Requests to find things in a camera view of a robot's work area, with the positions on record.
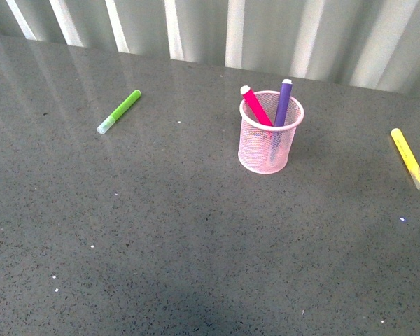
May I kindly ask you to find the white pleated curtain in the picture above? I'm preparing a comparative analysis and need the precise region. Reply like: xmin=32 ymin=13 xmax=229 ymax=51
xmin=0 ymin=0 xmax=420 ymax=96

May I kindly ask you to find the pink mesh pen cup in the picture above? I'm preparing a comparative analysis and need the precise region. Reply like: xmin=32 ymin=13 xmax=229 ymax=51
xmin=238 ymin=97 xmax=305 ymax=174

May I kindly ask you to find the purple marker pen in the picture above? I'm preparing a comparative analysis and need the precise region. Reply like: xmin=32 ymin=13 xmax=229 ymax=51
xmin=268 ymin=78 xmax=293 ymax=164

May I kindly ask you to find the green marker pen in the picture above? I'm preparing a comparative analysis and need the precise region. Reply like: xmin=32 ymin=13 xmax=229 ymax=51
xmin=97 ymin=90 xmax=141 ymax=134

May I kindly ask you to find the pink marker pen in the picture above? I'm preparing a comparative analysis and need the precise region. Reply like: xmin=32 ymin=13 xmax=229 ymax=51
xmin=240 ymin=85 xmax=273 ymax=127

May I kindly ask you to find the yellow marker pen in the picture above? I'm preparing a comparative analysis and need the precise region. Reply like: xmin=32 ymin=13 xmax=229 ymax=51
xmin=391 ymin=128 xmax=420 ymax=190

